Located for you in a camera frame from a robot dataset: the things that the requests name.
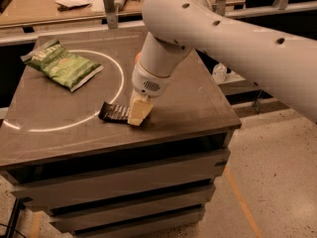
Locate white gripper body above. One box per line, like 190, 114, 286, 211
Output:
132, 62, 171, 98

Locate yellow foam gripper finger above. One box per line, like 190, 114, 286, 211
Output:
128, 90, 153, 126

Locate black rxbar chocolate bar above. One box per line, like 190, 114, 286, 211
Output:
98, 102, 130, 123

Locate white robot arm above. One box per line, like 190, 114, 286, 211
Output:
132, 0, 317, 123

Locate green jalapeno chip bag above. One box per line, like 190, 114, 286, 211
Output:
21, 40, 103, 92

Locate orange ball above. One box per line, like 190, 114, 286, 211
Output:
135, 52, 141, 63

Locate grey drawer cabinet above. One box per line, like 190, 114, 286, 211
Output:
0, 27, 240, 238

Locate white paper sheets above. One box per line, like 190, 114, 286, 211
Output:
55, 0, 91, 8

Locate wooden background desk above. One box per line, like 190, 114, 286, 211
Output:
0, 0, 247, 31

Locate grey metal rail frame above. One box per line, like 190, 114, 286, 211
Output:
0, 0, 317, 48

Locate black floor cable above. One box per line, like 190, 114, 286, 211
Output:
0, 222, 28, 238

